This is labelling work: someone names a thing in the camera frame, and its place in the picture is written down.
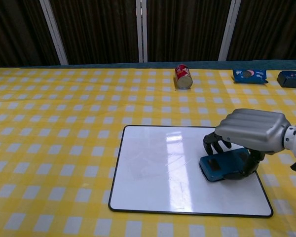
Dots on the blue cookie packet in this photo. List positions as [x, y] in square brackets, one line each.
[249, 76]

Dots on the red snack can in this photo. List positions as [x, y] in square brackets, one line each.
[183, 77]

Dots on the dark pleated curtain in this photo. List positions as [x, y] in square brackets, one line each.
[98, 29]

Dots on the white dry-erase board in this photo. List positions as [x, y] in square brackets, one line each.
[158, 172]

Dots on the white frame post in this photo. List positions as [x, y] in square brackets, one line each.
[141, 30]
[54, 32]
[228, 29]

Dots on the dark blue box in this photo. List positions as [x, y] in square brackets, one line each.
[292, 79]

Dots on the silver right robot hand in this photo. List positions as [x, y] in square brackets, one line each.
[251, 130]

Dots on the yellow white checkered tablecloth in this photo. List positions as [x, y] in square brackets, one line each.
[51, 148]

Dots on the blue whiteboard eraser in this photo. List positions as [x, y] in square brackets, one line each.
[219, 166]

